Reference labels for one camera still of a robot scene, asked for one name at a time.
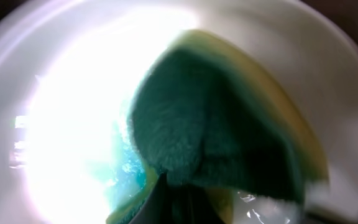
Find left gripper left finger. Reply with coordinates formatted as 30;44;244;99
129;174;172;224

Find green yellow sponge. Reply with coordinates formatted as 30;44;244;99
107;29;329;223

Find white plate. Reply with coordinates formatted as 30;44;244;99
0;1;358;223

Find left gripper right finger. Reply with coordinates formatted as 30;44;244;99
185;187;224;224

